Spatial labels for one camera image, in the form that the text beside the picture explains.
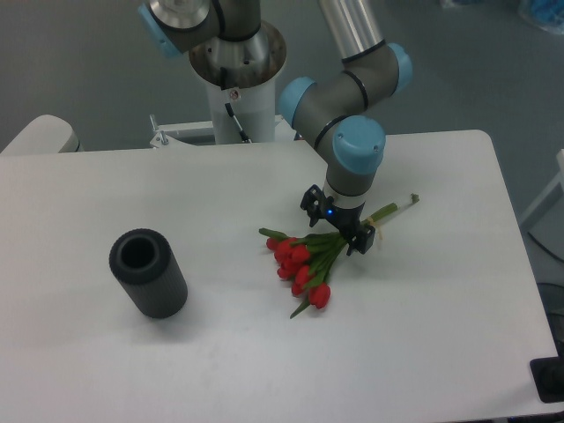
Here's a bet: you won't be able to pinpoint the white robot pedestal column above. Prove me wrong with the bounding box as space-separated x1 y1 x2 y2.
189 21 286 145

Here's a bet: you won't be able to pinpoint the white metal pedestal base frame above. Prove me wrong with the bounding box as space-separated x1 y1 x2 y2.
149 115 304 149

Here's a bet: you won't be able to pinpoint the white rounded chair back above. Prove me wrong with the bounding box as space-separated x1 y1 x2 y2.
1 115 85 157

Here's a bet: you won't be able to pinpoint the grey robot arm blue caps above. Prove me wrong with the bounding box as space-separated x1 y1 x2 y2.
138 1 412 253

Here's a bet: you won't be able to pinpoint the black ribbed cylindrical vase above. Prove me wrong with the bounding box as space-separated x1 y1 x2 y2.
108 228 188 319

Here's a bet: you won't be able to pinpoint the red tulip bouquet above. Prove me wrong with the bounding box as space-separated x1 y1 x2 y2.
259 193 419 318

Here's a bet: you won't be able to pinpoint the black device at table edge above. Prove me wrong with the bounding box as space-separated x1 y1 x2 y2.
530 357 563 404

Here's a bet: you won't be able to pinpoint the blue plastic bag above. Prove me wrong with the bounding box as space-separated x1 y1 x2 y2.
518 0 563 34

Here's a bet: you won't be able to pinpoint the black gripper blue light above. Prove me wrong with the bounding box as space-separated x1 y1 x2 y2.
300 184 375 256

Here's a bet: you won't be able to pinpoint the black cable on pedestal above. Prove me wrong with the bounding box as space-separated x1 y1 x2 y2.
223 102 252 145

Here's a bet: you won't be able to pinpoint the black cable on floor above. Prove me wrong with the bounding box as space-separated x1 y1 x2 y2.
527 228 564 261

